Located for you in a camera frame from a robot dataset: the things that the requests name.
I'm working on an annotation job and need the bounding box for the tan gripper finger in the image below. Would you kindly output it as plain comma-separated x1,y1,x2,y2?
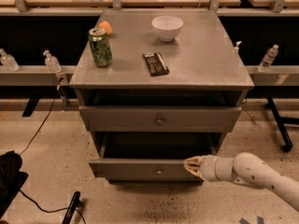
184,156,203,167
186,167,202,178

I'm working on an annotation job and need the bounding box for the grey drawer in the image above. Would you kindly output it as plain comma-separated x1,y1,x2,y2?
79,105,241,133
90,132,224,182

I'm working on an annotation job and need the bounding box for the orange fruit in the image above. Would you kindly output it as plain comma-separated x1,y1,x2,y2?
97,21,112,35

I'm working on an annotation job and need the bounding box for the black stand leg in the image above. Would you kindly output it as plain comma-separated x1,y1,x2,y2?
62,191,81,224

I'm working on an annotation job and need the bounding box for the clear sanitizer pump bottle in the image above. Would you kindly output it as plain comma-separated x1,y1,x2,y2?
43,49,62,74

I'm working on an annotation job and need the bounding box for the grey drawer cabinet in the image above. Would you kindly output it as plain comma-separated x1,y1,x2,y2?
69,9,255,185

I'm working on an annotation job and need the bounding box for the black object lower left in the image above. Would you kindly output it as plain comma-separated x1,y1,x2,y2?
0,151,29,217

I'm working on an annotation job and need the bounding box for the clear sanitizer bottle far left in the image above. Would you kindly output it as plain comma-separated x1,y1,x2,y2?
0,49,20,72

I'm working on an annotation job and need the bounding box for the black floor cable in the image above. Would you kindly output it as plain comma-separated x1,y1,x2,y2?
18,98,88,224

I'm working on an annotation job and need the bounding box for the white bowl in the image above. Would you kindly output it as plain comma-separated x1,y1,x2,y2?
151,16,183,42

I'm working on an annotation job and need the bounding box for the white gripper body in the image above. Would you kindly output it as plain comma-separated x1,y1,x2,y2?
200,155,218,182

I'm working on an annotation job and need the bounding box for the black table leg right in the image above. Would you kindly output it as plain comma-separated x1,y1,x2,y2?
265,98,299,152

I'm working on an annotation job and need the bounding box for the small pump bottle behind cabinet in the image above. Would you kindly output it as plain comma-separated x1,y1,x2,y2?
234,41,242,53

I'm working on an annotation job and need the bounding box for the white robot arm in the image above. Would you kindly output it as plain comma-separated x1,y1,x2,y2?
184,152,299,211

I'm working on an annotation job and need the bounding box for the grey top drawer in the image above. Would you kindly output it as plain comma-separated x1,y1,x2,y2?
79,105,241,133

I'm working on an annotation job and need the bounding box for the clear water bottle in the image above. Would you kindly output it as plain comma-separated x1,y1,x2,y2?
258,45,278,73

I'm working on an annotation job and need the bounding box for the green soda can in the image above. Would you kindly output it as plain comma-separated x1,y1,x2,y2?
88,28,112,67

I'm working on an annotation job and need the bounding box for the black snack bar wrapper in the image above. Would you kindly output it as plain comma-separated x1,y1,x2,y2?
143,52,170,77

